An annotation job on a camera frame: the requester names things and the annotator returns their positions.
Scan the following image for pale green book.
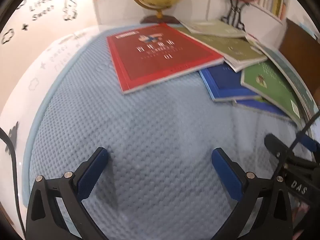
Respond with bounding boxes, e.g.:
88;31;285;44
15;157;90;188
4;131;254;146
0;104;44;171
179;19;248;39

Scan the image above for white bookcase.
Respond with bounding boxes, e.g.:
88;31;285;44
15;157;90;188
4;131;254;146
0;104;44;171
92;0;290;27

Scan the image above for person's right hand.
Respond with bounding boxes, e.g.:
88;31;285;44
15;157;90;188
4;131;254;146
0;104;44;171
291;201;313;233

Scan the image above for black wall stickers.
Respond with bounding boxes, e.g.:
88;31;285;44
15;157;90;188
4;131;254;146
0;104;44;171
0;0;80;45

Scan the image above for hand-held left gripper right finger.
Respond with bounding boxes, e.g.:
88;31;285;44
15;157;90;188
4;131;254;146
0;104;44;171
211;148;293;240

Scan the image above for brown wooden cabinet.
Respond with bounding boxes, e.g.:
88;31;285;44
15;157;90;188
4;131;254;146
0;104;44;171
277;17;320;63

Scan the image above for black cable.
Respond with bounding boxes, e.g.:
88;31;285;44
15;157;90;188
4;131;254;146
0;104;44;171
274;110;320;180
0;127;27;234

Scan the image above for teal green book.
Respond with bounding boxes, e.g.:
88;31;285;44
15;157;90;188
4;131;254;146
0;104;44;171
246;35;317;123

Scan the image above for olive green book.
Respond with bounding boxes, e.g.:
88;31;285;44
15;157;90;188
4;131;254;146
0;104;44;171
176;26;268;73

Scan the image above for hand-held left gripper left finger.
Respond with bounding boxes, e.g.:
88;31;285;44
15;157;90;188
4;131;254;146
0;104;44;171
25;147;110;240

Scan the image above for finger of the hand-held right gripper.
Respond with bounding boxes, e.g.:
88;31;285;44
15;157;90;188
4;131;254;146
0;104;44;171
264;133;292;163
297;132;320;154

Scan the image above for red book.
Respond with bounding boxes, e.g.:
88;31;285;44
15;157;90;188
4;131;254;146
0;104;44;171
106;22;225;95

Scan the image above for light blue quilted mat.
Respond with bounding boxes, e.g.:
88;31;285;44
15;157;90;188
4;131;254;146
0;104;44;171
21;24;315;240

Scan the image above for blue book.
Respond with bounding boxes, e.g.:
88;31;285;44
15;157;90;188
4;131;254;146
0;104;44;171
199;64;263;103
232;99;298;127

